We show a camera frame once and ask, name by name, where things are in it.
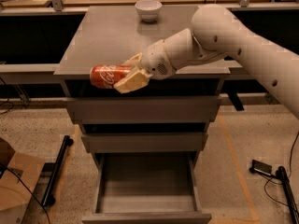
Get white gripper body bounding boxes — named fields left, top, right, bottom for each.
left=141, top=39, right=177, bottom=80

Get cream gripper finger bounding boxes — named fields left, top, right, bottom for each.
left=114, top=68, right=152, bottom=93
left=122, top=53, right=143, bottom=68

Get grey open bottom drawer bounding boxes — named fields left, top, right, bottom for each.
left=82, top=152, right=211, bottom=224

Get black cable left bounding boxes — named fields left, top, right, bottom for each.
left=0, top=161, right=51, bottom=224

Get brown cardboard box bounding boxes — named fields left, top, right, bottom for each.
left=0, top=138, right=45, bottom=224

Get grey middle drawer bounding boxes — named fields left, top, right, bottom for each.
left=81, top=133, right=207, bottom=153

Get grey top drawer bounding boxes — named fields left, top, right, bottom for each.
left=67, top=96, right=221, bottom=124

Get black bar stand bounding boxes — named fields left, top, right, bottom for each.
left=277, top=166, right=299, bottom=224
left=42, top=135, right=74, bottom=207

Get grey metal rail frame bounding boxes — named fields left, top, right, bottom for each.
left=0, top=2, right=299, bottom=86

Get red coke can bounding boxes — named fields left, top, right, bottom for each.
left=90, top=65, right=132, bottom=89

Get black cable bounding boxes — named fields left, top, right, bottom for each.
left=263, top=131, right=299, bottom=207
left=0, top=161, right=51, bottom=224

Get small black floor device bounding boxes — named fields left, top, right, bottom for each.
left=249, top=160, right=272, bottom=177

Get grey drawer cabinet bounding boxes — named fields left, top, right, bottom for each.
left=55, top=6, right=230, bottom=162

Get white ceramic bowl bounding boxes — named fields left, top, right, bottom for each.
left=135, top=0, right=162, bottom=22

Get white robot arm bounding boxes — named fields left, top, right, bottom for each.
left=114, top=4, right=299, bottom=118

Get black bar stand left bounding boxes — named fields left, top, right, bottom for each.
left=42, top=135, right=74, bottom=207

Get black cable right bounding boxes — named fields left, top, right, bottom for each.
left=263, top=131, right=299, bottom=207

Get black bar stand right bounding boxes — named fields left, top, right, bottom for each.
left=277, top=166, right=299, bottom=224

